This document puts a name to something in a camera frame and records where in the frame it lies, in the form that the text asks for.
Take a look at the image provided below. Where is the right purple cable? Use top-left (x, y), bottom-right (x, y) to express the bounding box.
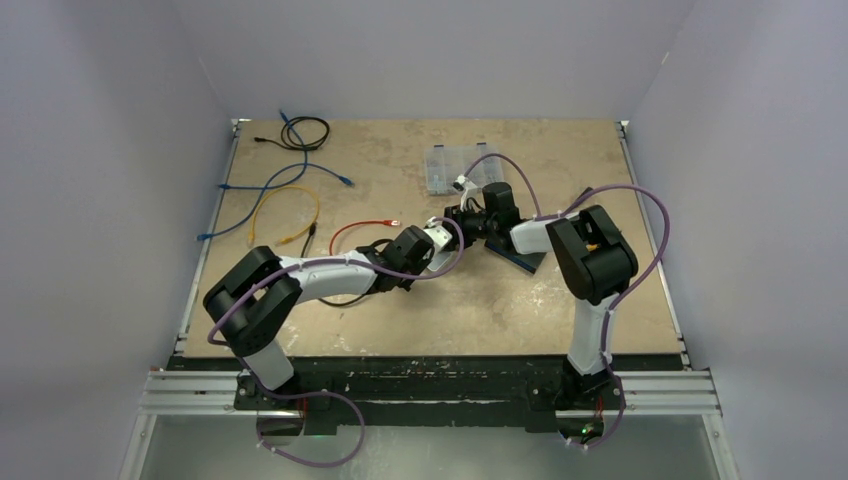
top-left (460, 152), bottom-right (672, 452)

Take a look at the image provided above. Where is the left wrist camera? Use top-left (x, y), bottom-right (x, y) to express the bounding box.
top-left (423, 217), bottom-right (453, 254)

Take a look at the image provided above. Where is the black rectangular box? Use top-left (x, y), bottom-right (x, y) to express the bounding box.
top-left (484, 241), bottom-right (546, 275)

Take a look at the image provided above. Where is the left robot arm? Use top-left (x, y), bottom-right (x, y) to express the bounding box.
top-left (202, 222), bottom-right (462, 409)

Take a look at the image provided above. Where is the purple cable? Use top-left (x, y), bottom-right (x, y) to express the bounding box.
top-left (206, 217), bottom-right (466, 469)
top-left (460, 152), bottom-right (672, 452)

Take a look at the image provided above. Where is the white network switch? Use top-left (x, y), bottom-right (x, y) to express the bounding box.
top-left (427, 251), bottom-right (456, 273)

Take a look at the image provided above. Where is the black mounting base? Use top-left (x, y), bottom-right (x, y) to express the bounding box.
top-left (234, 355), bottom-right (618, 436)

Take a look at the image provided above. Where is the yellow ethernet cable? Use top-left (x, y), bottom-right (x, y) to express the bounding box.
top-left (247, 185), bottom-right (322, 249)

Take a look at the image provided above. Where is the short blue ethernet cable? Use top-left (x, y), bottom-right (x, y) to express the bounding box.
top-left (218, 109), bottom-right (310, 193)

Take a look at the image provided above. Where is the hammer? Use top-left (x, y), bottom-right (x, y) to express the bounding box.
top-left (573, 187), bottom-right (593, 205)

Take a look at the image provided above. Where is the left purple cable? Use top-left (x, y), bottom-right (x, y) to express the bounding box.
top-left (206, 217), bottom-right (466, 469)

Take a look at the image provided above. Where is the red ethernet cable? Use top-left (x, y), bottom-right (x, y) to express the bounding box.
top-left (328, 219), bottom-right (403, 256)

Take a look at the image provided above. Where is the long blue ethernet cable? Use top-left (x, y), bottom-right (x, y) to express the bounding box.
top-left (194, 161), bottom-right (355, 242)

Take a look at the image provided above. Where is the black ethernet cable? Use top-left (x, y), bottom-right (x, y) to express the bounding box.
top-left (254, 116), bottom-right (372, 309)

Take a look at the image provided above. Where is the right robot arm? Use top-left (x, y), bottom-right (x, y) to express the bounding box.
top-left (443, 182), bottom-right (639, 407)

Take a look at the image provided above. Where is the clear plastic organizer box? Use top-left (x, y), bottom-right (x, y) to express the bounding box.
top-left (424, 142), bottom-right (504, 196)

